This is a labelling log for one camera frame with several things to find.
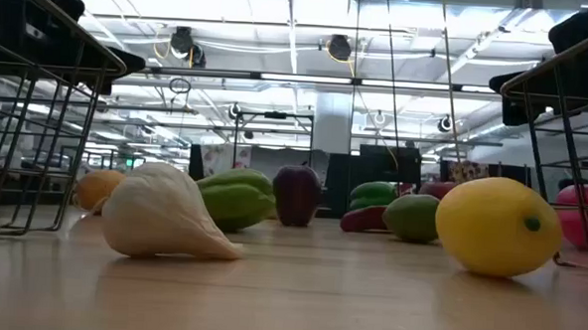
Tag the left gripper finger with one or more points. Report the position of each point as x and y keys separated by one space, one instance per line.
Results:
x=127 y=64

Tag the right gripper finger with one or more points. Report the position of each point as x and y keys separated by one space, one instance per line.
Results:
x=509 y=83

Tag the bright red apple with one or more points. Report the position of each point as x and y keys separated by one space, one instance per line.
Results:
x=437 y=189

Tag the orange fruit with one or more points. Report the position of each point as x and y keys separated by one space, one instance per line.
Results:
x=94 y=188

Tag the yellow lemon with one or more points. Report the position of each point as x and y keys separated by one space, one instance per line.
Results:
x=495 y=228

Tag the white garlic bulb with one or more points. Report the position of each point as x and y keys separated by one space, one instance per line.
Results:
x=157 y=214

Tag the green chayote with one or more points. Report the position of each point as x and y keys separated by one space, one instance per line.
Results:
x=235 y=199

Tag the green bell pepper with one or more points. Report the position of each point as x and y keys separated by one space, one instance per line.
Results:
x=372 y=193

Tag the red chili pepper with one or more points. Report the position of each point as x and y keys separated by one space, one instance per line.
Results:
x=363 y=219

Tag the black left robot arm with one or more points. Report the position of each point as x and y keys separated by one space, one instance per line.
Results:
x=12 y=18

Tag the dark floral cloth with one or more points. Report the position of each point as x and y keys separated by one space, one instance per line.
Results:
x=468 y=170

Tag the light floral cloth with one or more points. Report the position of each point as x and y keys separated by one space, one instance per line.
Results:
x=220 y=157

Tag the black monitor panel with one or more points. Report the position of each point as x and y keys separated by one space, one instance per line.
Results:
x=388 y=164

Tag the green lime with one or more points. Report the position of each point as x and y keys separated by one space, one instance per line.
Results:
x=411 y=217

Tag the white partition cloth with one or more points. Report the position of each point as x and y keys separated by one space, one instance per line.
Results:
x=264 y=159

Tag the distant black rig frame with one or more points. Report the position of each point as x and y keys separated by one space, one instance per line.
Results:
x=274 y=115

